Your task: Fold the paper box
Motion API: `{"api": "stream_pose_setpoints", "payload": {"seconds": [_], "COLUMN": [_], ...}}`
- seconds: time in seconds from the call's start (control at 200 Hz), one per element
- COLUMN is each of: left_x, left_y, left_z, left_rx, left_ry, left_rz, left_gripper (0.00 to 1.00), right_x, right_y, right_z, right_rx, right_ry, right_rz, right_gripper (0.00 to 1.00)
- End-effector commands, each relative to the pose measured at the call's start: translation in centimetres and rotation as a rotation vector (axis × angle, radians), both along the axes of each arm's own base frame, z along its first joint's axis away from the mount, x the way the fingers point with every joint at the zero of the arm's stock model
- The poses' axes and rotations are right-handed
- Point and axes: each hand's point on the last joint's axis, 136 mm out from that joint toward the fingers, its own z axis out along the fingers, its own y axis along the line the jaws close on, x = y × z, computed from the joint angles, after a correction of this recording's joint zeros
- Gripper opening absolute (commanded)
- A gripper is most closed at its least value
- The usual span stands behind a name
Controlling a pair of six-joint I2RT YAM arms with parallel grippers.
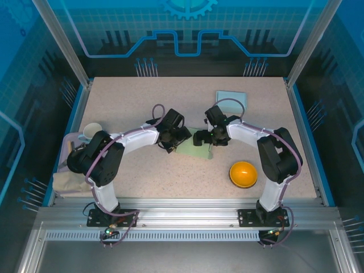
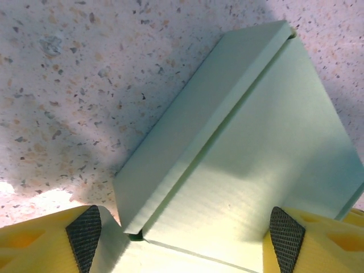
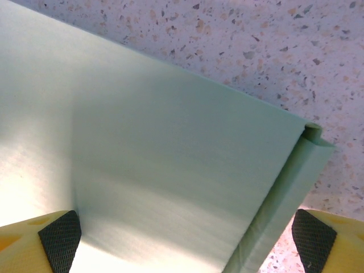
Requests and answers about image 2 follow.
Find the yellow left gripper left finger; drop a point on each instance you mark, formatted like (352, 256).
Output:
(42, 247)

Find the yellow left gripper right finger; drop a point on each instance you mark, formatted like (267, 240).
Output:
(321, 247)

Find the green paper box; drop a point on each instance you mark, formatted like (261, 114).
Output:
(241, 142)

